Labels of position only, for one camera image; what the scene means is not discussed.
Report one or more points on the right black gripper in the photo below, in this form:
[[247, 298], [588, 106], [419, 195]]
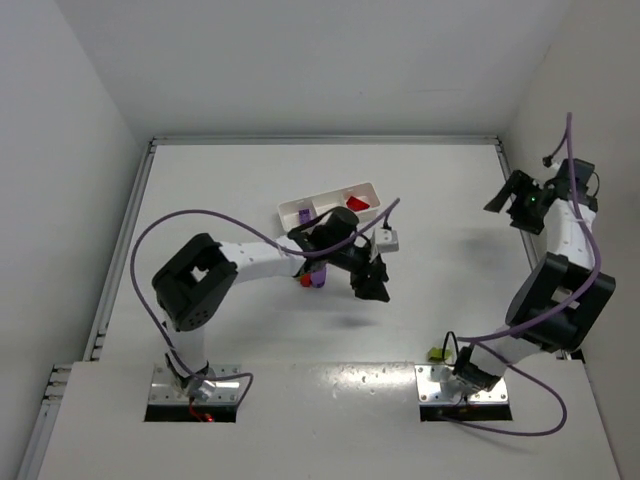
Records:
[[518, 200]]

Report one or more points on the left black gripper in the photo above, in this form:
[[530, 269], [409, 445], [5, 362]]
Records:
[[371, 270]]

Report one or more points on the purple rounded lego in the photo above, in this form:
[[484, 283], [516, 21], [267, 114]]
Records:
[[318, 278]]

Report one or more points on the red curved lego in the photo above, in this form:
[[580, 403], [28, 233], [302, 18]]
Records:
[[356, 204]]

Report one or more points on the green curved lego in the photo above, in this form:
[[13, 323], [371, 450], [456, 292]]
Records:
[[438, 355]]

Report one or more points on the purple patterned curved lego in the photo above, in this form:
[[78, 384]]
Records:
[[304, 216]]

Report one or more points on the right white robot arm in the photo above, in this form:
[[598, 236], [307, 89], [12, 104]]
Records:
[[566, 291]]

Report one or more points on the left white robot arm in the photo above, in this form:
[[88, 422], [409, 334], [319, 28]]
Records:
[[191, 286]]

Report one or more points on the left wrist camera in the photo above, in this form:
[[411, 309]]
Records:
[[386, 240]]

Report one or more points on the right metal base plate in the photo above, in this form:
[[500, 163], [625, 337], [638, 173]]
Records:
[[438, 387]]

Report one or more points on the metal base plate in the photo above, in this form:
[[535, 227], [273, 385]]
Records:
[[438, 387], [166, 389]]

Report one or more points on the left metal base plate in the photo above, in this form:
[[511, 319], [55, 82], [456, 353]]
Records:
[[166, 389]]

